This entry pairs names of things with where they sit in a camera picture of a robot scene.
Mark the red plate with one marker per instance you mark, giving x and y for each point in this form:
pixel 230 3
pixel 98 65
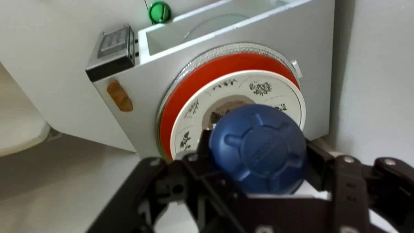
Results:
pixel 192 79

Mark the green bottle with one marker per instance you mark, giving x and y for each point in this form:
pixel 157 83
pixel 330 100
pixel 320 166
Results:
pixel 159 12

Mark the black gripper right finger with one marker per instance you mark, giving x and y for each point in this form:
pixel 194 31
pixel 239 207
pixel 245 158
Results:
pixel 385 186

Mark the white microwave oven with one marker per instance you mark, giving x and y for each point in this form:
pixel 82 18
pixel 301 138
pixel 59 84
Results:
pixel 133 83

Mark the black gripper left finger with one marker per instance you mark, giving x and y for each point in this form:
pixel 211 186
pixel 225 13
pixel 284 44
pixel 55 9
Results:
pixel 207 193

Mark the glass microwave turntable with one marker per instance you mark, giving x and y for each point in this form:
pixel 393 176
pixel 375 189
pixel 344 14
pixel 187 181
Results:
pixel 213 25

